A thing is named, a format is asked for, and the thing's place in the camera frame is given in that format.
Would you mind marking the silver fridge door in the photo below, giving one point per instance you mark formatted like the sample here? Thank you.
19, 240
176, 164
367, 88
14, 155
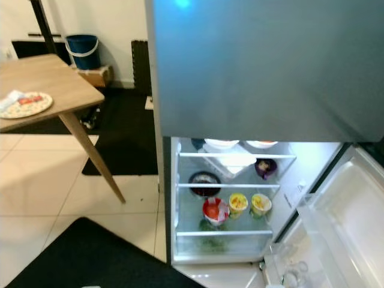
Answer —
348, 222

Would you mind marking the silver fridge cabinet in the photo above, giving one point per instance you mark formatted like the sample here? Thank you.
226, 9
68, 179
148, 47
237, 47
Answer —
155, 90

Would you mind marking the glass fridge shelf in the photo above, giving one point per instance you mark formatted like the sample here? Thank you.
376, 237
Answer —
287, 156
240, 233
246, 185

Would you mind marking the round patterned plate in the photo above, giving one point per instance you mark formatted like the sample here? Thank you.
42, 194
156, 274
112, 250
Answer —
33, 109

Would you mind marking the white crumpled paper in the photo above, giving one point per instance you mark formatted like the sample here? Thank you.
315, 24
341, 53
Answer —
12, 96

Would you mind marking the red snack packet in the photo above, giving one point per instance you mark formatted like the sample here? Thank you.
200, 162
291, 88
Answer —
30, 99

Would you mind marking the light wooden table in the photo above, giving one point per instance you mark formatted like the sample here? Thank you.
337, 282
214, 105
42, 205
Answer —
54, 75

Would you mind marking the blue plastic bucket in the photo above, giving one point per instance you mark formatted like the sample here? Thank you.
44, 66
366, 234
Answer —
82, 51

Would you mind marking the black stand pole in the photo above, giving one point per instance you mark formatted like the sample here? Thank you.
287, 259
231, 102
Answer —
43, 27

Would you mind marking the black floor mat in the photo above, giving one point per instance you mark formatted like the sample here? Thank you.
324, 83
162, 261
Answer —
96, 258
126, 132

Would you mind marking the black foam mat stack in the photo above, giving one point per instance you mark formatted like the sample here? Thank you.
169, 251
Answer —
140, 66

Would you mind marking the black bowl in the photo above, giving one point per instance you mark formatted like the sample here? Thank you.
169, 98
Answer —
204, 182

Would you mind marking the white bowl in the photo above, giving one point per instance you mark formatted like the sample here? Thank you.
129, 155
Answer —
222, 144
261, 144

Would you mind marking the bowl with red food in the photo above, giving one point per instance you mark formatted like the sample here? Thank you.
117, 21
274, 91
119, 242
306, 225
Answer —
215, 212

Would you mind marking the green leafy vegetables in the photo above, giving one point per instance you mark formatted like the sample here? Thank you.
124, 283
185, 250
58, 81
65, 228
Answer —
213, 239

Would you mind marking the white plastic tray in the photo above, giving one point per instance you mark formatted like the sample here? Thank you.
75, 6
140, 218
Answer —
237, 159

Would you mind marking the yellow food cup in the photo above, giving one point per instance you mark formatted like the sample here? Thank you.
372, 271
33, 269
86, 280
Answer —
261, 204
237, 203

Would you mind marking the purple bowl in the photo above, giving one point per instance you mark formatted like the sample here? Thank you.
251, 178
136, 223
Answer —
266, 168

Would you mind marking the silver freezer door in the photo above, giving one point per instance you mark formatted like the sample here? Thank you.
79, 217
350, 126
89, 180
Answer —
270, 66

